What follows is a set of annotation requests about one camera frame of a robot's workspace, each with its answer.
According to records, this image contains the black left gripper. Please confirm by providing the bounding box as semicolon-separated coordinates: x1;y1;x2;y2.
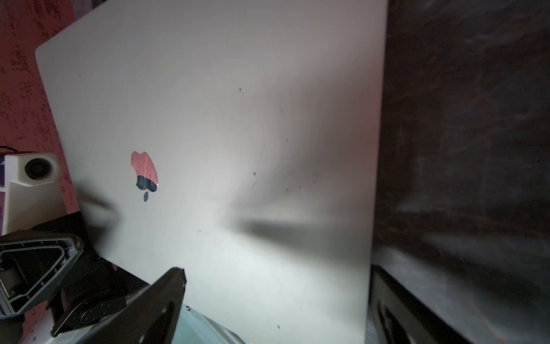
1;212;148;338

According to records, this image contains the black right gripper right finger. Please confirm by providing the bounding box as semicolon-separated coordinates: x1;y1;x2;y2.
370;265;468;344

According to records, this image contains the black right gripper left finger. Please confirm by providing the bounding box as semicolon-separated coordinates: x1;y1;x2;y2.
79;267;187;344

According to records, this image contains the silver laptop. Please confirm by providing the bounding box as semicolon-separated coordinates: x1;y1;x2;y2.
36;1;388;343

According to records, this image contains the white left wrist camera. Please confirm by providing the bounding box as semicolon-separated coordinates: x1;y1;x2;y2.
1;152;67;235

